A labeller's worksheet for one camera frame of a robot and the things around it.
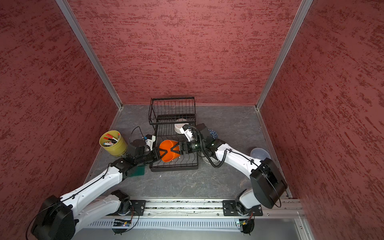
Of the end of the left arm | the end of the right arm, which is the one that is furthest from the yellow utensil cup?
the end of the right arm

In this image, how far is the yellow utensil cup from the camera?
84 centimetres

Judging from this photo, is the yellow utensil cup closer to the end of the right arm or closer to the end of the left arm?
the end of the left arm
